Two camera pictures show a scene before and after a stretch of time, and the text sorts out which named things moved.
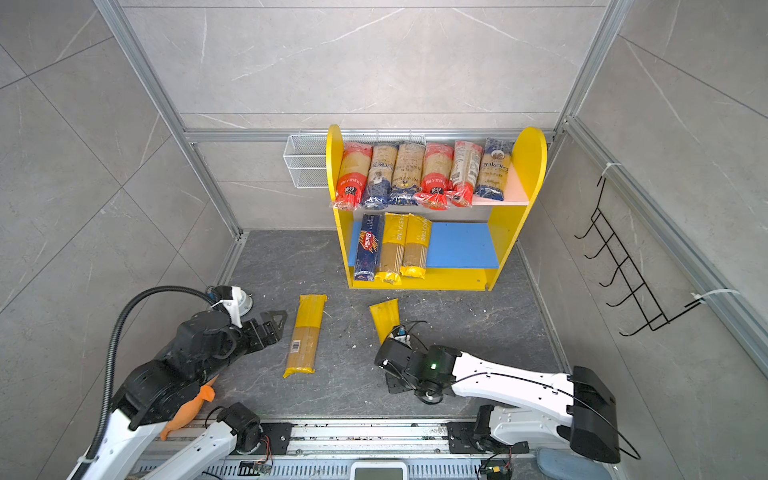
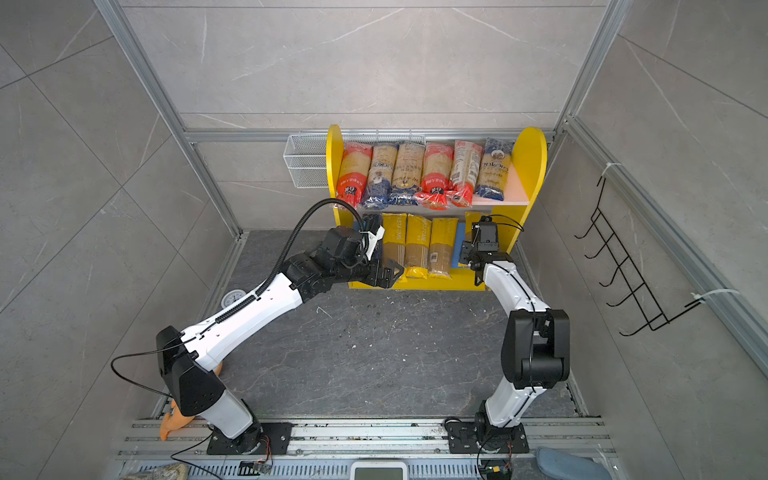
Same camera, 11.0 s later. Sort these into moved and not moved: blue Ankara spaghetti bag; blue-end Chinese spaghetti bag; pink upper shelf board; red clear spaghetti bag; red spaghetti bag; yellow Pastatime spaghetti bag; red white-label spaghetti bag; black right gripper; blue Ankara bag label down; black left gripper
Moved: black left gripper; black right gripper
Not moved: blue Ankara bag label down; blue-end Chinese spaghetti bag; yellow Pastatime spaghetti bag; red clear spaghetti bag; blue Ankara spaghetti bag; red white-label spaghetti bag; pink upper shelf board; red spaghetti bag
